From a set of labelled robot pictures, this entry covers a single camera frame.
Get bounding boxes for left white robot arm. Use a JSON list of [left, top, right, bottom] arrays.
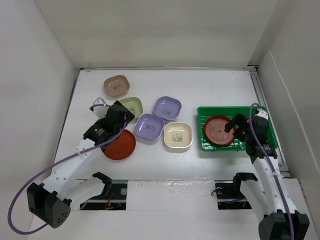
[[26, 100, 135, 229]]

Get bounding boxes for cream square panda plate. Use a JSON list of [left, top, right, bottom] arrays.
[[163, 122, 193, 149]]

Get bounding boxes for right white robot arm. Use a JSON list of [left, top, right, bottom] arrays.
[[224, 109, 310, 240]]

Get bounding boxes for purple square plate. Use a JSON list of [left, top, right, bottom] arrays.
[[153, 96, 182, 121], [134, 113, 165, 141]]

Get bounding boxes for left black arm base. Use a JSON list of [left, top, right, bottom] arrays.
[[80, 181, 128, 211]]

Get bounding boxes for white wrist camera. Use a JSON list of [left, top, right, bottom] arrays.
[[254, 107, 269, 121], [89, 97, 111, 119]]

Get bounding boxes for pink square panda plate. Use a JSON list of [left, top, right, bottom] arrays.
[[103, 75, 130, 97]]

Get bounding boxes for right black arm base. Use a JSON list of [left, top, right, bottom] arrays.
[[211, 180, 252, 210]]

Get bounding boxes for green plastic bin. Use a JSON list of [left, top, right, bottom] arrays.
[[196, 105, 278, 152]]

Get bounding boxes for red round plate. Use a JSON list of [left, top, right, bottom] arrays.
[[204, 115, 236, 147], [103, 130, 136, 161]]

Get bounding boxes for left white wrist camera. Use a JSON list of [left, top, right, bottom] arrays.
[[89, 97, 111, 119]]

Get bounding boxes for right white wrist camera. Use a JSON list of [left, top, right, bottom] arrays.
[[254, 107, 269, 121]]

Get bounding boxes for green square panda plate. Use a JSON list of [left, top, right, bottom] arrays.
[[119, 97, 144, 119]]

